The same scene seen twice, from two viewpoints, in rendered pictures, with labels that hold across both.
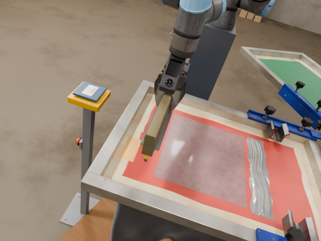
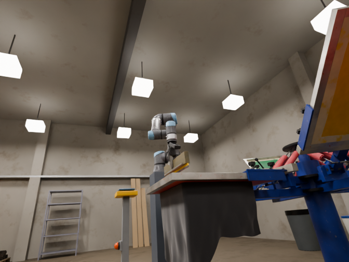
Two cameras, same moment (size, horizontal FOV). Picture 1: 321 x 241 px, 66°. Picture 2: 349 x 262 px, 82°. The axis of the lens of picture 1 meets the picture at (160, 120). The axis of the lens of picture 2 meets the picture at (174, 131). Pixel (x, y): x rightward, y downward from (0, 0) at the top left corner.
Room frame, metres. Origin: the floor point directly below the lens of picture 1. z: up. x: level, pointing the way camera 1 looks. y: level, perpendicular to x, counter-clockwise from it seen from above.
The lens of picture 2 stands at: (-0.58, 0.58, 0.77)
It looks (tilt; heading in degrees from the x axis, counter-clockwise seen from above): 23 degrees up; 334
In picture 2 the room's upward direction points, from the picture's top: 5 degrees counter-clockwise
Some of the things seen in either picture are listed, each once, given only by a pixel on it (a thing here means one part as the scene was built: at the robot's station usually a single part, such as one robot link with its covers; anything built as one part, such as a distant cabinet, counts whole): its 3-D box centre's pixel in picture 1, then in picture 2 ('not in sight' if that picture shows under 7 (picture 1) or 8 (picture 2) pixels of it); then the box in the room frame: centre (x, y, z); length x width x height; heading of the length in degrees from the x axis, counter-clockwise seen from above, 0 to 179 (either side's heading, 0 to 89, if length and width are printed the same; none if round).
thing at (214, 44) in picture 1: (186, 112); (163, 240); (1.34, -0.15, 0.60); 0.18 x 0.18 x 1.20; 88
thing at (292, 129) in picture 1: (279, 128); not in sight; (0.90, -0.51, 0.98); 0.30 x 0.05 x 0.07; 87
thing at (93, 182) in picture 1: (223, 156); (210, 184); (0.64, -0.25, 0.97); 0.79 x 0.58 x 0.04; 87
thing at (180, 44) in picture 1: (183, 40); (171, 138); (0.67, 0.00, 1.31); 0.08 x 0.08 x 0.05
